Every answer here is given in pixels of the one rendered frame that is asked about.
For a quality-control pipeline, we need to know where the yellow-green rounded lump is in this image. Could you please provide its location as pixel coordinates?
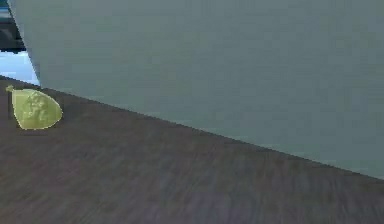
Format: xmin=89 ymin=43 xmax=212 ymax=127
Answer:
xmin=5 ymin=84 xmax=64 ymax=131

